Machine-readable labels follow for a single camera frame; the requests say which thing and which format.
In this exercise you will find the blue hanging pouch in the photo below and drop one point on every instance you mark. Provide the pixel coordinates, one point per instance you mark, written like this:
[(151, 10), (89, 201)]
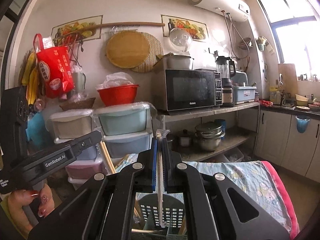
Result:
[(302, 125)]

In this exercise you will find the clear plastic lid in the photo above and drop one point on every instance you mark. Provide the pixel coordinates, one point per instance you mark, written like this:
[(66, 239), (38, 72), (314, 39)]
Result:
[(180, 40)]

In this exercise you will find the blue hanging bag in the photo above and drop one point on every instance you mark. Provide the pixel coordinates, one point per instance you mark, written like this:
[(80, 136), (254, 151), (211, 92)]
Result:
[(37, 130)]

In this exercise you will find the window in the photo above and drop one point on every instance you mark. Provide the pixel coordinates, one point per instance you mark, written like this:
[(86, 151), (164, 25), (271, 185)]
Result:
[(295, 30)]

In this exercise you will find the pink blanket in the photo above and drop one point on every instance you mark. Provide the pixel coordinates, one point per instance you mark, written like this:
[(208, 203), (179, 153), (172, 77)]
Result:
[(285, 195)]

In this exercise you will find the red plastic bag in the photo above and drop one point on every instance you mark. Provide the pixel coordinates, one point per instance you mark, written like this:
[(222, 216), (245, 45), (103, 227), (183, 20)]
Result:
[(55, 67)]

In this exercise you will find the blue cup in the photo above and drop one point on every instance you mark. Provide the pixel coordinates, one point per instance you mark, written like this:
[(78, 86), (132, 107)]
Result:
[(221, 123)]

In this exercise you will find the small lidded steel pot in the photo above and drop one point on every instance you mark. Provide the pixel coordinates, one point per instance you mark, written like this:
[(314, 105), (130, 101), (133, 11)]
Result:
[(185, 138)]

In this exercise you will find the hanging metal strainer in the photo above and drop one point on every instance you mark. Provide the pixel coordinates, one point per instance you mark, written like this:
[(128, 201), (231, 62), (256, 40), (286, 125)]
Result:
[(245, 43)]

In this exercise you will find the red plastic basin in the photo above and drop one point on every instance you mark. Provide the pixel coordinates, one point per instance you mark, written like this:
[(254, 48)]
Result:
[(117, 95)]

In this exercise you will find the person's left hand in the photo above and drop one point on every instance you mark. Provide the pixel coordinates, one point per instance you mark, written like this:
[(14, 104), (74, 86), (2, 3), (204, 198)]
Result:
[(46, 202)]

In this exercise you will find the black blender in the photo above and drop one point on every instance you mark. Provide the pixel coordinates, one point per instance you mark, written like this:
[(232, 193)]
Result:
[(226, 80)]

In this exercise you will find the clear plastic bag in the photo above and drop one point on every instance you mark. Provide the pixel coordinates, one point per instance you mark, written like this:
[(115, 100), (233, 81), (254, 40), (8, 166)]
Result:
[(117, 80)]

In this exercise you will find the blue dish rack box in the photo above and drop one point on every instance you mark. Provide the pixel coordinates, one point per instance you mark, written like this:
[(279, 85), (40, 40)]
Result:
[(245, 95)]

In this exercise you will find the white kitchen cabinets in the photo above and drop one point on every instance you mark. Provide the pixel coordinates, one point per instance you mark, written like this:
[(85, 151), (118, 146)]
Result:
[(280, 135)]

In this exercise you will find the brown woven basket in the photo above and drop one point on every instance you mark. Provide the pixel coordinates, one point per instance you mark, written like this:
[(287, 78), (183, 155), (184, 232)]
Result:
[(77, 104)]

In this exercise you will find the grey cooking pot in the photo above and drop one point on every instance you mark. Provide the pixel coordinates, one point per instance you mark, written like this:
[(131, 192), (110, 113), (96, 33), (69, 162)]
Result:
[(180, 62)]

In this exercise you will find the long wooden pole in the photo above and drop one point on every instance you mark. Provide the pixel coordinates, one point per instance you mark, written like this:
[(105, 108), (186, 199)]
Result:
[(125, 25)]

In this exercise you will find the light cutting board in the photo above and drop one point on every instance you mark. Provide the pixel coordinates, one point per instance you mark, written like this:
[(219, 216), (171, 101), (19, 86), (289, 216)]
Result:
[(287, 78)]

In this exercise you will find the metal cup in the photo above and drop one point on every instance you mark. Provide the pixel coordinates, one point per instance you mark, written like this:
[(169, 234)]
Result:
[(78, 82)]

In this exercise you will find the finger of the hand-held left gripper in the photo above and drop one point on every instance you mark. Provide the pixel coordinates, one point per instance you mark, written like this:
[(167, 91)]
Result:
[(55, 162)]

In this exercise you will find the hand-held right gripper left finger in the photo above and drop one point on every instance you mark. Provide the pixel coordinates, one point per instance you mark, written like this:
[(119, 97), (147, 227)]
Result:
[(154, 165)]

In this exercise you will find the bamboo chopstick pair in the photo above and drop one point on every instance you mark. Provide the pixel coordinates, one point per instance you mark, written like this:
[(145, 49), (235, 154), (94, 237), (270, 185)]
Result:
[(107, 160), (137, 212), (160, 205)]

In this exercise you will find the white water heater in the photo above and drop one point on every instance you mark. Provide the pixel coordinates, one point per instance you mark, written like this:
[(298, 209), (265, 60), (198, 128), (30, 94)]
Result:
[(220, 0)]

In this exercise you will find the yellow hanging bags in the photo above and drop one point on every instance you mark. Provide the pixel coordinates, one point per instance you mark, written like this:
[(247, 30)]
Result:
[(30, 77)]

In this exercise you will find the fruit wall poster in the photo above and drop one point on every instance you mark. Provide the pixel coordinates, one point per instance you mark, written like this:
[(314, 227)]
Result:
[(75, 30), (185, 25)]

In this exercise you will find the beige-topped plastic drawer tower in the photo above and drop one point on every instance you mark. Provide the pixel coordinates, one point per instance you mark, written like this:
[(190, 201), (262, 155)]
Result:
[(72, 127)]

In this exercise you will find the green plastic utensil holder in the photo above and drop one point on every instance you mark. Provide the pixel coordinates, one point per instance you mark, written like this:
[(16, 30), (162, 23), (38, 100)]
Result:
[(172, 217)]

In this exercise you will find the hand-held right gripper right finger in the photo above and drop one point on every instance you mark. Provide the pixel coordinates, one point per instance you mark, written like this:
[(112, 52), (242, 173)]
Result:
[(167, 170)]

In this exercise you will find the round bamboo tray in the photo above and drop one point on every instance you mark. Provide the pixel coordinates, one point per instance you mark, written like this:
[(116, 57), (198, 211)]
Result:
[(127, 50)]

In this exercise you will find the stack of steel pots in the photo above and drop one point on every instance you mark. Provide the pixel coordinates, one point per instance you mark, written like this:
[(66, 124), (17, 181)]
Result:
[(208, 136)]

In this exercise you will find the black microwave oven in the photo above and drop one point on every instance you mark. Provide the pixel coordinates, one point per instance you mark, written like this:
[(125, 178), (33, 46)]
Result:
[(190, 90)]

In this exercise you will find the green wall holder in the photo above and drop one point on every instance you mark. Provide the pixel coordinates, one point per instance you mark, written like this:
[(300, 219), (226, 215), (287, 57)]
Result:
[(263, 43)]

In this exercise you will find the round woven mat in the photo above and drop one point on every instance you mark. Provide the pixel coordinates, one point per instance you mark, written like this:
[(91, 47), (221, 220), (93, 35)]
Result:
[(155, 55)]

